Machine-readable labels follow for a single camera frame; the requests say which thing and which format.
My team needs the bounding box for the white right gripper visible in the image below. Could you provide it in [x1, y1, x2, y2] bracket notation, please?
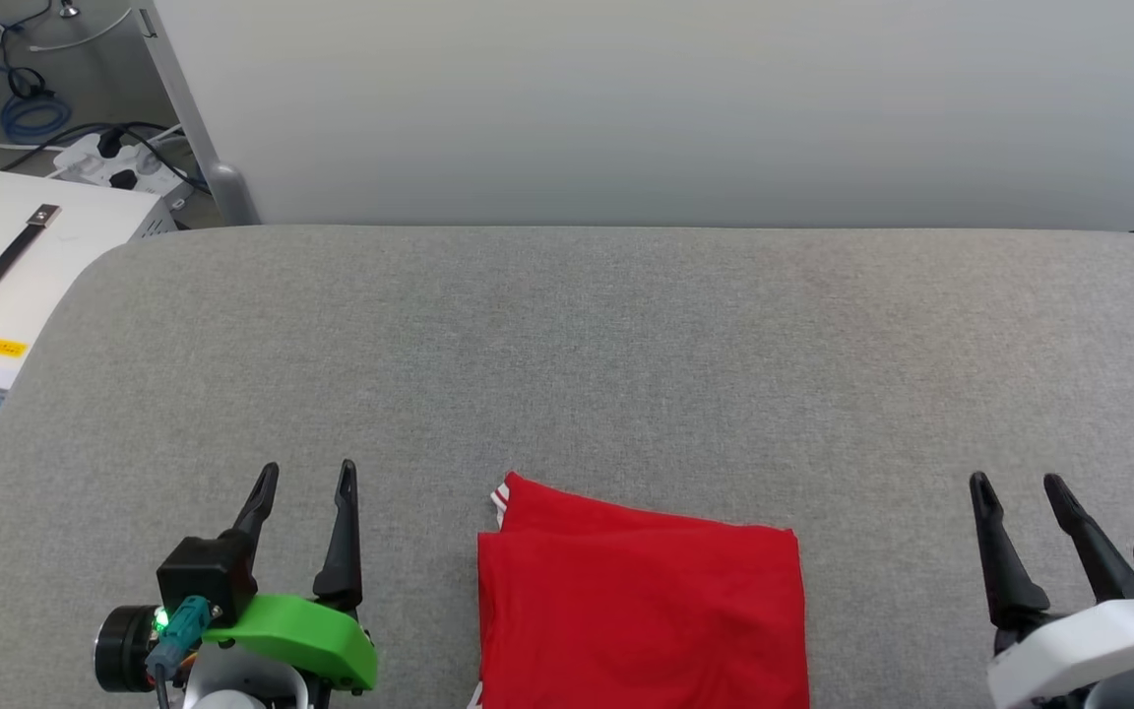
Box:
[968, 470, 1134, 709]

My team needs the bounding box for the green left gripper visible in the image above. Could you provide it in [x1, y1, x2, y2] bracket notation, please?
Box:
[201, 459, 380, 692]

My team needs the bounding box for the red and white shirt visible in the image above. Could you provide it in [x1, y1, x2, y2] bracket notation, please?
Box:
[473, 473, 811, 709]

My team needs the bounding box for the grey fabric sofa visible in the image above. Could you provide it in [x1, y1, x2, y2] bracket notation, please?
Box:
[0, 225, 1134, 709]

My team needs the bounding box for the white equipment box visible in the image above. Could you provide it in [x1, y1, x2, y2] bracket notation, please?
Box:
[0, 172, 179, 434]

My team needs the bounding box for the white power strip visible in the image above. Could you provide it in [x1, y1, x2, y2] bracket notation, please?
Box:
[53, 133, 194, 198]

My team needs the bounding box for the white partition panel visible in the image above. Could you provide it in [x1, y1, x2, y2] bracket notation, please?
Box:
[134, 0, 1134, 232]

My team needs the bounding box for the left cable with teal connector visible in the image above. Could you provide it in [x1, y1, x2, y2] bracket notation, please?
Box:
[144, 595, 216, 709]

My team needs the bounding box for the black box handle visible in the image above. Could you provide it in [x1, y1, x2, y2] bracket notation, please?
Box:
[0, 204, 61, 321]

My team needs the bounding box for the blue coiled cable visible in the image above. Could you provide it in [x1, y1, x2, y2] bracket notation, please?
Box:
[1, 89, 73, 139]

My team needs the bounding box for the white floor cable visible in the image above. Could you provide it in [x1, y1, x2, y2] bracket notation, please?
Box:
[31, 10, 135, 52]

